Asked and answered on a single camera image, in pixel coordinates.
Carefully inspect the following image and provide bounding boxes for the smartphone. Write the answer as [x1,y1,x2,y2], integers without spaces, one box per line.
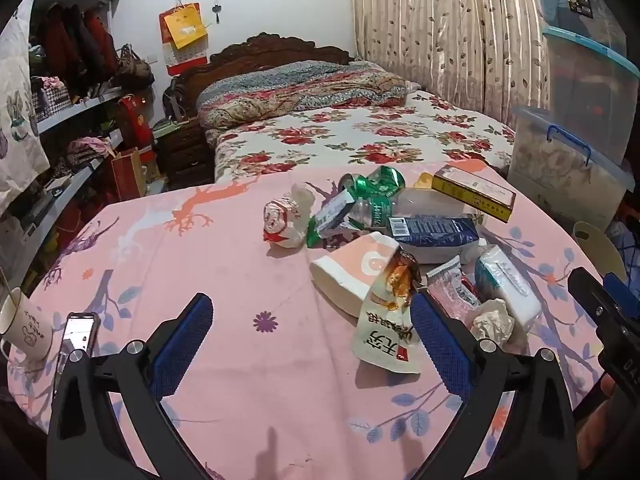
[51,311,101,402]

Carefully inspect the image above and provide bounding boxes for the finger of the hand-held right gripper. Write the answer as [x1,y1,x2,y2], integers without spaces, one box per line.
[602,272,640,322]
[567,266,612,326]

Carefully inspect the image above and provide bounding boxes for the clear storage box teal lid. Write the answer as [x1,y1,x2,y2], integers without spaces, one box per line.
[541,26,640,164]

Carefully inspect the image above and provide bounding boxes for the carved wooden headboard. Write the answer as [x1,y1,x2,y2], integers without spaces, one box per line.
[171,32,354,111]

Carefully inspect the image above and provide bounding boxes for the green white small box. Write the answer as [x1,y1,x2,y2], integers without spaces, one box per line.
[306,192,357,249]

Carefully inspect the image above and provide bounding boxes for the red gift bag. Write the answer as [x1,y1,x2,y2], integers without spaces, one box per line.
[117,95,154,149]

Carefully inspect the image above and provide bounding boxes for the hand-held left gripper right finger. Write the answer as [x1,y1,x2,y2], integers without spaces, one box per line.
[409,291,578,480]

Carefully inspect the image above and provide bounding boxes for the red wall calendar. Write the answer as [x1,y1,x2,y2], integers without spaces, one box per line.
[158,2,209,77]

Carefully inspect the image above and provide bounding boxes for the patterned quilt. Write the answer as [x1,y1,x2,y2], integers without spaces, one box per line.
[196,60,409,129]

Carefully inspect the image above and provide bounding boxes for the clear storage box black label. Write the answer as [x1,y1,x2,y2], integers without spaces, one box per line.
[524,0,630,57]

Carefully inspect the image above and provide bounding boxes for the yellow box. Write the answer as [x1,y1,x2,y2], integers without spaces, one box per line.
[431,163,517,224]

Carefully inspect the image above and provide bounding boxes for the grey shelf rack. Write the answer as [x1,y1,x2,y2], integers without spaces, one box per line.
[0,0,153,291]

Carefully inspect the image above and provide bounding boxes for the pink plastic wrapper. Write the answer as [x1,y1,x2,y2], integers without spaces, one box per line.
[425,255,482,319]

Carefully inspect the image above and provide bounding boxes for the pink knit cloth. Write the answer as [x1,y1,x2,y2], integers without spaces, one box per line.
[66,136,112,167]

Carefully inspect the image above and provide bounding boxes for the crushed green can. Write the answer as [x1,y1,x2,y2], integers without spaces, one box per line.
[339,165,407,202]

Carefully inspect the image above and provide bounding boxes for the beige trash bin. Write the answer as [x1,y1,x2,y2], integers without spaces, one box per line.
[572,220,627,287]

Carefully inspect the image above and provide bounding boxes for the pink leaf-print tablecloth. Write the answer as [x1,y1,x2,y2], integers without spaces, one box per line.
[7,157,608,480]

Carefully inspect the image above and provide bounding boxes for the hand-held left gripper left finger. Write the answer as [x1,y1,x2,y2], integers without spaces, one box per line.
[46,292,216,480]

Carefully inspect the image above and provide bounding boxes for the floral bed sheet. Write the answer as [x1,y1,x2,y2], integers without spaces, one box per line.
[206,89,517,184]

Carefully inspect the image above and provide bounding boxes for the white printed tote bag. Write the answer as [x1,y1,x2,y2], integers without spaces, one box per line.
[0,0,52,213]

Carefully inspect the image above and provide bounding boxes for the brown red paper bag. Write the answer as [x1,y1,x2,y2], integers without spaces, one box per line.
[110,147,148,202]

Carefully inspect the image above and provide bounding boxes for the brown handbag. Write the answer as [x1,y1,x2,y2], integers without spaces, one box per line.
[114,43,156,89]

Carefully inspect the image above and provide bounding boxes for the dark wooden nightstand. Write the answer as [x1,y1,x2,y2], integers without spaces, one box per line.
[154,115,217,192]

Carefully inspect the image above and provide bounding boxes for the white teal tissue packet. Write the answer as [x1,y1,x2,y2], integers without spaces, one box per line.
[474,244,544,334]

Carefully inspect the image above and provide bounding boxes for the white tissue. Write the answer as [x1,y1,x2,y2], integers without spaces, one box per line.
[465,297,516,349]

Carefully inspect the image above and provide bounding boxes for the clear plastic bottle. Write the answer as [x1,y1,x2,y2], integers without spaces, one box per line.
[349,187,483,232]

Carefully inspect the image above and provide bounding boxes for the dark red jackets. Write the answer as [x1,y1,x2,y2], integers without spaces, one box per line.
[34,4,120,97]

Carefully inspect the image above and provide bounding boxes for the orange white paper cup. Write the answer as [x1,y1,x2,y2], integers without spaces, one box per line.
[309,232,402,319]

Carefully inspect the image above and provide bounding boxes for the dark blue carton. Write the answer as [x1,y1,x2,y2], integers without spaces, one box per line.
[386,214,482,264]

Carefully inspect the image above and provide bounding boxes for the white red wrapper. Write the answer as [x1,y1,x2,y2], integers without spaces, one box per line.
[262,182,317,251]

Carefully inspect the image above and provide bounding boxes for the clear storage box blue handle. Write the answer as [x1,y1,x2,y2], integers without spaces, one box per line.
[506,105,637,229]

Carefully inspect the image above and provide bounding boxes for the white mug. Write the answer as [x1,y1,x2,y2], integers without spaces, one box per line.
[0,286,54,372]

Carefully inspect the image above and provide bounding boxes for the houndstooth bag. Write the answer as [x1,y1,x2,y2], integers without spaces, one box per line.
[30,76,74,122]

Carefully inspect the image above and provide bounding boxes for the white orange snack bag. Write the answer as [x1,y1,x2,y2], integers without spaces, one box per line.
[352,251,424,376]

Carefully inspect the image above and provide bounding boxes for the yellow paper envelope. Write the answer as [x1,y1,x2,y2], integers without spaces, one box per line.
[164,5,209,51]

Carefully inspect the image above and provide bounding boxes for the leaf-print curtain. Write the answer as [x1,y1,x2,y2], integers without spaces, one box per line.
[347,0,558,131]

